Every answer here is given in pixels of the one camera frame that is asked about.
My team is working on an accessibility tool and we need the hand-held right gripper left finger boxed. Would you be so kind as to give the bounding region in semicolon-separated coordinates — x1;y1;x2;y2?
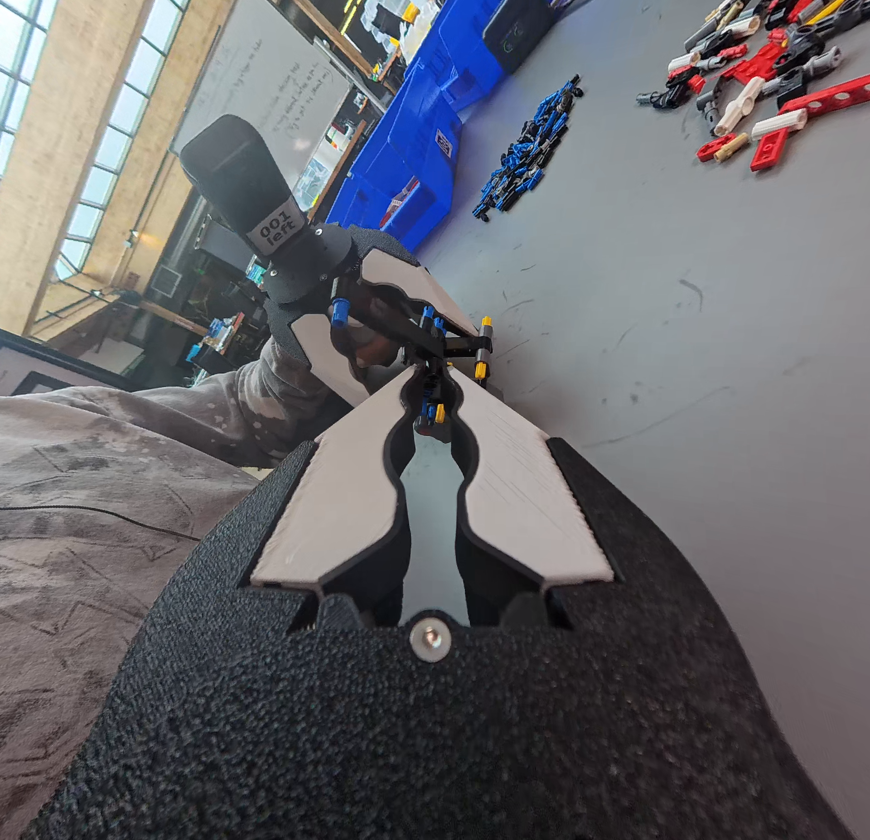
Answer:
250;363;420;589

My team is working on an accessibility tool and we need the black power bank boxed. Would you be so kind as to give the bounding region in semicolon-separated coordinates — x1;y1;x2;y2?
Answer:
483;0;555;76

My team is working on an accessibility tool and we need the black toy brick beam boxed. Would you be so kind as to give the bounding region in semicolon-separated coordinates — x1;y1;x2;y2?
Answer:
329;298;495;383

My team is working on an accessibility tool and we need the person's left hand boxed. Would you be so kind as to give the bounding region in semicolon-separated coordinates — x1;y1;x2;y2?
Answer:
350;333;398;371

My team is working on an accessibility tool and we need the long red holed beam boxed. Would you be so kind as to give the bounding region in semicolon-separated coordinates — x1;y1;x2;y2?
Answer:
778;74;870;133

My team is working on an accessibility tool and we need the tall window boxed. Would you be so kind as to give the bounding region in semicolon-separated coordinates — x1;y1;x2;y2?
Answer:
53;0;203;284
0;0;69;178

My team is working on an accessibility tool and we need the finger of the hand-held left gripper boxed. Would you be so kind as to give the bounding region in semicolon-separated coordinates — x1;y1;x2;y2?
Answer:
358;247;481;336
291;310;372;410

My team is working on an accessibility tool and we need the blue plastic bin with label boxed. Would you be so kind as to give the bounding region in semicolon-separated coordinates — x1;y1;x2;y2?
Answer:
325;72;464;253

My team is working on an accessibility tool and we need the person's grey hoodie torso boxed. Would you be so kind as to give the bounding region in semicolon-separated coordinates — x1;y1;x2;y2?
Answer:
0;385;320;837

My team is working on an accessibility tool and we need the pile of mixed toy parts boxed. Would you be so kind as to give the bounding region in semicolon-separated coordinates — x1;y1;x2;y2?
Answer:
635;0;870;173

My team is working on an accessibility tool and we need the cluttered wooden workbench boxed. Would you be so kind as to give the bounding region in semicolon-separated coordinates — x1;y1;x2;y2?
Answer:
129;242;273;382

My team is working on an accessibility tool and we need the pile of blue black pins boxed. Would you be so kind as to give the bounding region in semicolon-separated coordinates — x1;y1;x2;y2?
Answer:
472;73;584;224

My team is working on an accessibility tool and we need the wooden table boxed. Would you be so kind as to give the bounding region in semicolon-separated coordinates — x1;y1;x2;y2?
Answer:
275;0;436;97

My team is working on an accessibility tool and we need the grey desk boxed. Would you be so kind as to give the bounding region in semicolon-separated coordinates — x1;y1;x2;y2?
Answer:
397;0;870;840

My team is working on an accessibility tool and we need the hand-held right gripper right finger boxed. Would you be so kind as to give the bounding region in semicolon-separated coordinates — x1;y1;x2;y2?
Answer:
446;366;616;591

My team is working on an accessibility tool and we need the white framed panel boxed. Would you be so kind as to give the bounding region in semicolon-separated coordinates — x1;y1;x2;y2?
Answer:
0;327;160;398

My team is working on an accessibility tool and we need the stack of clear containers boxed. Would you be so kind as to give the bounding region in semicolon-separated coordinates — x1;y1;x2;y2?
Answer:
360;0;436;59

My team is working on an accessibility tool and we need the person's left forearm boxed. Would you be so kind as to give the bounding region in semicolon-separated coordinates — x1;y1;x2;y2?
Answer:
132;337;354;468

